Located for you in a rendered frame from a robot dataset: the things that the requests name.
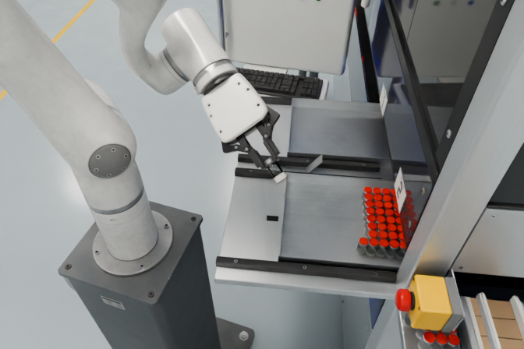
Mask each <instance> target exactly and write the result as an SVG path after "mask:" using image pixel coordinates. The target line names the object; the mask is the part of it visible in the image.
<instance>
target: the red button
mask: <svg viewBox="0 0 524 349"><path fill-rule="evenodd" d="M395 304H396V307H397V309H398V310H399V311H400V312H409V310H410V309H411V304H412V299H411V294H410V292H409V290H408V289H402V288H400V289H398V290H397V292H396V294H395Z"/></svg>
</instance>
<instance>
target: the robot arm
mask: <svg viewBox="0 0 524 349"><path fill-rule="evenodd" d="M112 1H113V2H114V3H115V4H116V5H117V6H118V8H119V11H120V14H119V41H120V46H121V49H122V54H123V57H124V59H125V60H126V63H127V65H128V66H129V67H130V68H131V70H132V71H133V72H134V73H135V74H136V75H137V76H138V77H139V78H140V79H142V80H143V81H144V82H145V83H146V84H147V85H148V86H149V87H151V88H152V89H153V90H155V91H156V92H158V93H160V94H163V95H169V94H172V93H174V92H175V91H177V90H179V89H180V88H181V87H183V86H184V85H185V84H187V83H188V82H189V81H190V80H191V82H192V83H193V85H194V86H195V87H196V88H195V89H193V91H194V92H195V94H196V95H199V94H203V96H204V97H203V98H202V100H201V101H202V104H203V106H204V110H205V111H206V113H207V116H208V118H209V120H210V122H211V124H212V125H213V127H214V130H215V132H216V133H217V134H218V137H219V138H220V140H221V145H222V150H223V152H224V153H233V152H237V151H239V152H243V153H248V154H249V155H250V158H251V159H252V161H253V162H254V163H255V165H256V167H257V168H259V167H260V168H261V169H263V170H266V169H267V166H266V165H265V164H264V160H263V158H262V157H261V155H260V154H259V153H258V151H257V150H255V149H254V148H253V147H252V146H251V145H250V143H249V141H248V140H247V138H246V137H247V136H248V135H250V134H251V133H253V132H255V131H256V130H258V131H259V133H260V134H261V135H262V137H263V141H264V142H263V144H264V145H265V147H266V148H267V150H268V152H269V153H270V155H271V156H272V157H273V159H274V160H276V161H279V160H280V157H279V156H278V155H279V154H280V151H279V150H278V148H277V147H276V146H275V144H274V142H273V141H272V132H273V128H274V124H275V123H276V122H277V120H278V119H279V117H280V114H279V113H278V112H276V111H275V110H273V109H272V108H270V107H268V106H267V105H266V104H265V103H264V101H263V100H262V98H261V97H260V95H259V94H258V93H257V92H256V91H255V89H254V88H253V87H252V85H251V84H250V83H249V82H248V81H247V80H246V78H245V77H244V76H243V75H242V74H240V73H239V72H238V71H237V69H236V68H235V66H234V65H233V64H232V62H231V60H230V59H229V57H228V56H227V55H226V53H225V51H224V50H223V48H222V46H221V45H220V44H219V42H218V40H217V39H216V37H215V36H214V35H213V33H212V32H211V30H210V28H209V27H208V25H207V24H206V23H205V21H204V19H203V18H202V16H201V15H200V14H199V12H198V11H197V10H196V9H193V8H184V9H179V10H177V11H175V12H173V13H172V14H171V15H170V16H169V17H168V18H167V19H166V20H165V21H164V22H163V24H162V27H161V34H162V36H163V38H164V39H165V41H166V42H167V46H166V48H165V49H164V50H162V51H161V52H160V53H158V54H156V55H154V54H151V53H150V52H149V51H148V50H147V49H146V48H145V39H146V35H147V32H148V30H149V29H150V26H151V24H152V23H153V21H154V20H155V18H156V17H157V15H158V13H159V12H160V11H161V9H162V8H163V6H164V5H165V3H166V2H167V0H112ZM0 86H1V87H2V88H3V89H4V90H5V91H6V92H7V93H8V94H9V95H10V96H11V97H12V98H13V99H14V100H15V101H16V103H17V104H18V105H19V106H20V107H21V108H22V109H23V110H24V111H25V113H26V114H27V115H28V116H29V118H30V119H31V120H32V121H33V123H34V124H35V125H36V126H37V127H38V128H39V130H40V131H41V132H42V133H43V135H44V136H45V137H46V138H47V140H48V141H49V142H50V143H51V145H52V146H53V147H54V148H55V149H56V150H57V151H58V153H59V154H60V155H61V156H62V158H63V159H64V160H65V161H66V162H67V164H68V165H69V166H70V167H71V169H72V171H73V174H74V176H75V178H76V180H77V183H78V185H79V187H80V189H81V192H82V193H83V196H84V198H85V200H86V202H87V205H88V206H89V209H90V211H91V213H92V215H93V217H94V220H95V222H96V224H97V227H98V229H99V232H98V233H97V235H96V237H95V239H94V243H93V255H94V259H95V261H96V263H97V264H98V265H99V267H100V268H101V269H102V270H103V271H105V272H106V273H109V274H111V275H113V276H117V277H133V276H136V275H140V274H142V273H146V272H147V271H149V270H152V269H153V268H155V267H156V266H157V265H158V264H159V263H160V262H161V261H162V260H163V259H164V258H165V257H166V255H167V254H168V253H169V251H170V249H171V247H172V242H173V233H172V227H171V225H170V223H169V222H168V220H167V219H166V218H165V217H164V216H163V215H161V214H159V213H158V212H155V211H153V210H151V208H150V204H149V201H148V198H147V194H146V190H145V188H144V185H143V180H142V178H141V174H140V170H139V168H138V166H137V163H136V160H135V157H136V151H137V143H136V137H135V135H134V133H133V130H132V128H131V127H130V125H129V123H128V122H127V121H126V119H125V117H124V116H123V114H122V113H121V111H120V110H119V109H118V107H117V105H116V104H115V102H114V101H113V100H112V98H111V97H110V95H109V94H108V93H107V92H106V91H105V90H104V89H103V88H102V87H101V86H99V85H98V84H96V83H95V82H93V81H91V80H88V79H83V77H82V76H81V75H80V74H79V73H78V72H77V71H76V70H75V68H74V67H73V66H72V65H71V63H70V62H69V61H68V60H67V58H66V57H65V56H64V55H63V53H61V52H60V50H59V49H58V48H57V47H56V46H55V44H54V43H53V42H52V41H51V39H50V38H49V37H48V36H47V35H46V33H45V32H44V31H43V30H42V29H41V28H40V27H39V26H38V25H37V23H36V22H35V21H34V20H33V19H32V18H31V16H30V15H29V14H28V13H27V12H26V10H25V9H24V8H23V7H22V6H21V4H19V3H18V2H17V0H0ZM264 124H266V125H265V126H264ZM236 143H239V144H240V145H239V144H236ZM233 144H235V145H233Z"/></svg>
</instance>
